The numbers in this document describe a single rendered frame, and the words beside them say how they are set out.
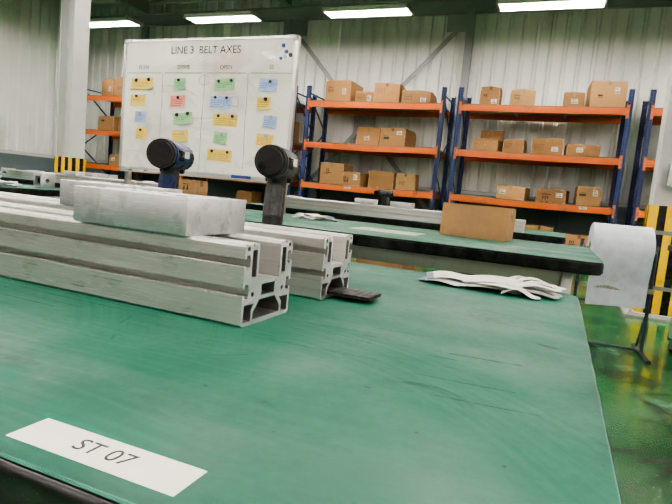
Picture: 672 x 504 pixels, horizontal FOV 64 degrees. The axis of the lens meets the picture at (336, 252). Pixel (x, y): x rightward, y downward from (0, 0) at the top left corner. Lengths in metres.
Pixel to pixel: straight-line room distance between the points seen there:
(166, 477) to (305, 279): 0.47
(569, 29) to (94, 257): 11.09
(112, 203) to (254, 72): 3.38
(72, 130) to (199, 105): 5.19
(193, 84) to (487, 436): 4.01
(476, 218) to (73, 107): 7.53
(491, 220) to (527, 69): 8.89
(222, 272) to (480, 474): 0.33
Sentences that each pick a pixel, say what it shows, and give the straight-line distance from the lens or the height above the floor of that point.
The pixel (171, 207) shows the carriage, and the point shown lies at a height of 0.89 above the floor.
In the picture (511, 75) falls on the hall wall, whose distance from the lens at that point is 11.31.
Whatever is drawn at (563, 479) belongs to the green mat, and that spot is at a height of 0.78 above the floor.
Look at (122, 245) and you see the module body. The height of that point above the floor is 0.84.
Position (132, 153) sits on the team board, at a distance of 4.55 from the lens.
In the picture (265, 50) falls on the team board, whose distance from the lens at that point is 3.98.
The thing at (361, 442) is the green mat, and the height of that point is 0.78.
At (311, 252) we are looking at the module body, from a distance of 0.73.
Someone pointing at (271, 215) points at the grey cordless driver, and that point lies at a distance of 0.99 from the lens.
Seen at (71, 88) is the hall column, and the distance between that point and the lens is 9.25.
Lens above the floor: 0.92
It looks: 6 degrees down
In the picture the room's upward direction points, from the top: 5 degrees clockwise
